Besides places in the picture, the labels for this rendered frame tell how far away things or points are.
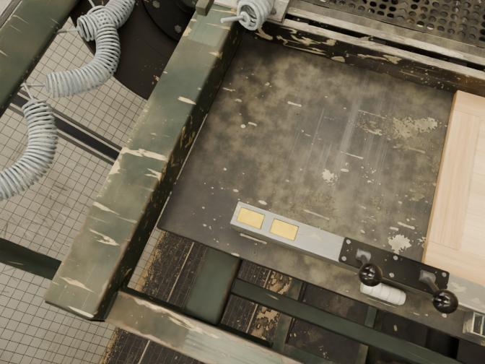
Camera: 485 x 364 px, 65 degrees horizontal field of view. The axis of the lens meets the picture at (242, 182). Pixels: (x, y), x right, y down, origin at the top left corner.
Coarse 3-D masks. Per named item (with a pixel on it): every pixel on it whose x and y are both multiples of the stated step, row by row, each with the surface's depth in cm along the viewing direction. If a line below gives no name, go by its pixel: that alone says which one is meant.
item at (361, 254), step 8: (360, 248) 72; (360, 256) 71; (368, 256) 71; (368, 264) 62; (360, 272) 62; (368, 272) 61; (376, 272) 60; (360, 280) 62; (368, 280) 60; (376, 280) 60
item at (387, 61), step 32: (224, 0) 88; (288, 0) 88; (256, 32) 96; (288, 32) 92; (320, 32) 89; (352, 32) 90; (384, 32) 89; (352, 64) 94; (384, 64) 90; (416, 64) 87; (448, 64) 85; (480, 64) 85
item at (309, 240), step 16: (240, 208) 77; (256, 208) 77; (240, 224) 76; (304, 224) 76; (272, 240) 76; (288, 240) 74; (304, 240) 74; (320, 240) 74; (336, 240) 74; (320, 256) 74; (336, 256) 73; (400, 288) 75; (448, 288) 71; (464, 288) 71; (480, 288) 71; (464, 304) 70; (480, 304) 70
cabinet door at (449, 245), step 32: (480, 96) 88; (448, 128) 87; (480, 128) 86; (448, 160) 82; (480, 160) 83; (448, 192) 80; (480, 192) 80; (448, 224) 77; (480, 224) 78; (448, 256) 75; (480, 256) 75
